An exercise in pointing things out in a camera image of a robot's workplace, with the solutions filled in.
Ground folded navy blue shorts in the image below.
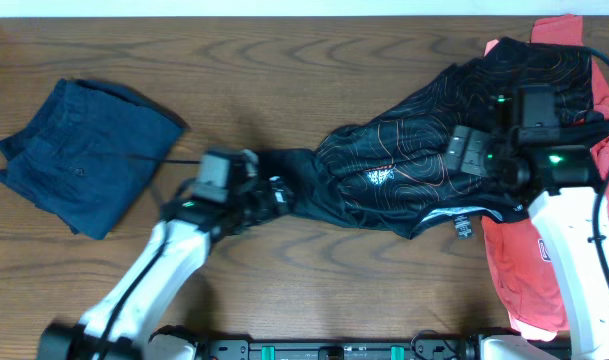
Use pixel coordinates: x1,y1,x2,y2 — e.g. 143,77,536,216
0,79,186,240

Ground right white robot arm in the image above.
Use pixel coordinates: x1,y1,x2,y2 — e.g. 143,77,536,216
445,85,609,359

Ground red printed t-shirt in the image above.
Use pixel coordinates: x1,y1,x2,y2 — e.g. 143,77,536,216
482,15,609,342

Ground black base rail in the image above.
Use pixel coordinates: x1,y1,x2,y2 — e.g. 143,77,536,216
153,324,575,360

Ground light pink garment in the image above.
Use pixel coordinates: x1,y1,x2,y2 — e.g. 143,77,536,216
484,39,499,56

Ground black orange-patterned cycling jersey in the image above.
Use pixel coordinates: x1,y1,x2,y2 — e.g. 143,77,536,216
258,38,609,238

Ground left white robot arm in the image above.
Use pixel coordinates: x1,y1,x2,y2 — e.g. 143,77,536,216
37,148,294,360

